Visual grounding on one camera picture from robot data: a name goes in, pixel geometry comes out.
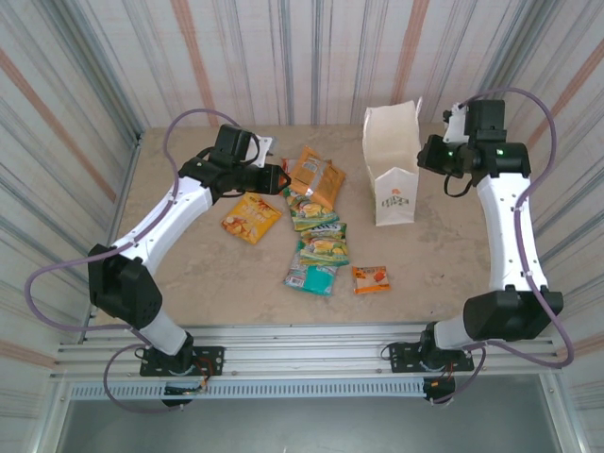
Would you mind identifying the white paper bag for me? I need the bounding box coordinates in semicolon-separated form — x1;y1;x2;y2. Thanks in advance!
361;97;423;227

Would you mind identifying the large orange snack bag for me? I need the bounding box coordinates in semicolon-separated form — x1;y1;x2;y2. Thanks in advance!
282;144;347;210

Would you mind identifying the green potato chips bag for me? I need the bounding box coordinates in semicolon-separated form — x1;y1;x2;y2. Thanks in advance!
281;187;341;232
294;221;353;268

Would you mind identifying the yellow potato chips bag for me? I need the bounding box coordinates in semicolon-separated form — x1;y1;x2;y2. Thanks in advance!
220;192;283;245

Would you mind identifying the teal snack bag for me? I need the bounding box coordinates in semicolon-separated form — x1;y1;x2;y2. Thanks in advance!
282;257;341;298

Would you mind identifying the small orange snack packet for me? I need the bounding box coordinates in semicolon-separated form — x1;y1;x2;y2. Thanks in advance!
351;264;393;296

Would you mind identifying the black base connector housing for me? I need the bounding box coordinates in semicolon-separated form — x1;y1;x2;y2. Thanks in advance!
161;384;195;411
422;376;458;407

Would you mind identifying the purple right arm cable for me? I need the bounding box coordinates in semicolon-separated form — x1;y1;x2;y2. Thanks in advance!
431;87;576;406

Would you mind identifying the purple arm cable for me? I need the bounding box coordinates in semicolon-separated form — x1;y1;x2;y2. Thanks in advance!
24;109;244;415
431;87;576;406

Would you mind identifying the aluminium table side rail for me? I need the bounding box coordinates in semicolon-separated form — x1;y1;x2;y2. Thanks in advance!
80;133;143;342

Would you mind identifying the aluminium rail frame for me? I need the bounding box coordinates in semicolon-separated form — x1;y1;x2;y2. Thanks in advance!
49;322;565;382

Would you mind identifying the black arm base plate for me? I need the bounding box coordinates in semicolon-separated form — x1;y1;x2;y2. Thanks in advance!
140;345;226;378
387;343;475;374

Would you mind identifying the perforated metal cable tray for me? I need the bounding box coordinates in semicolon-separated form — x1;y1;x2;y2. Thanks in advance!
68;379;427;401

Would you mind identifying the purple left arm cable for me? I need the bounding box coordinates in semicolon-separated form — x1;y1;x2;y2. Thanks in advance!
24;109;244;415

